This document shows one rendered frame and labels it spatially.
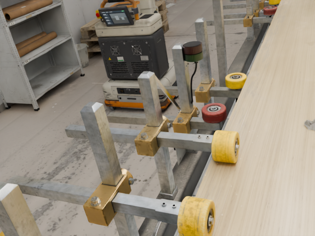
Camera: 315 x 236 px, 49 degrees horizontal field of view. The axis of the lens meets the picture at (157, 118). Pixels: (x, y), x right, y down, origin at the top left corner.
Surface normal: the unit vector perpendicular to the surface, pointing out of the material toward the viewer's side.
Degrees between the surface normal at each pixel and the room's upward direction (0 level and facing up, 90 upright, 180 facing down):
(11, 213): 90
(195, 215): 32
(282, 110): 0
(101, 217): 90
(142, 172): 0
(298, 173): 0
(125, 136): 90
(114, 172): 90
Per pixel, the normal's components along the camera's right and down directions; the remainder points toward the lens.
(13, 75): -0.38, 0.51
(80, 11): 0.91, 0.06
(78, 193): -0.17, -0.86
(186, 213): -0.34, -0.47
